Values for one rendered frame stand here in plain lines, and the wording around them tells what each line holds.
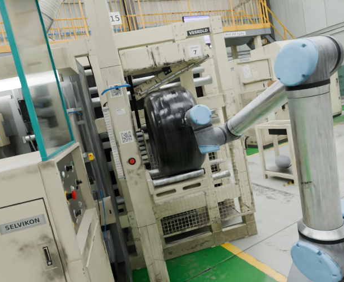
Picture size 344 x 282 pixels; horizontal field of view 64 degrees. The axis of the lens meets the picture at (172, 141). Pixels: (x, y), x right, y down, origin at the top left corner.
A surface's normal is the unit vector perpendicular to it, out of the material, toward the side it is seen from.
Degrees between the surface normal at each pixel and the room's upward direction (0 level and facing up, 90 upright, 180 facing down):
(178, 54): 90
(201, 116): 78
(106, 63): 90
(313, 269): 98
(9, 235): 90
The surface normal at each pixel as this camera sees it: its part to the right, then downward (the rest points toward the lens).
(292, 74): -0.84, 0.16
